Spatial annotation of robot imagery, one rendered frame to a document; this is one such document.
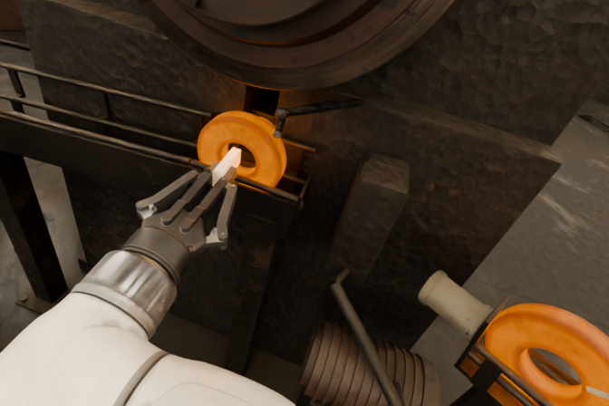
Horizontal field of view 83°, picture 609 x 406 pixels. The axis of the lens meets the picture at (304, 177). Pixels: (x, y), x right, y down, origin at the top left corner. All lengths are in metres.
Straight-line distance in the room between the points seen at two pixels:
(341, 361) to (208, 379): 0.34
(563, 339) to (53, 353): 0.51
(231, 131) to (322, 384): 0.43
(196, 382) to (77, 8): 0.64
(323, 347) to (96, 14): 0.68
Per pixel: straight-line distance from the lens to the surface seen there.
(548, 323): 0.52
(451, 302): 0.57
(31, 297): 1.37
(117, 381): 0.33
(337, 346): 0.64
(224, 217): 0.46
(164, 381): 0.33
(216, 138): 0.58
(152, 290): 0.39
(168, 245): 0.41
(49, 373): 0.35
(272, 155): 0.55
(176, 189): 0.50
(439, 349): 1.42
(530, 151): 0.62
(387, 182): 0.52
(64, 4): 0.79
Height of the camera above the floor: 1.08
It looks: 36 degrees down
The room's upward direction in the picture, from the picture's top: 15 degrees clockwise
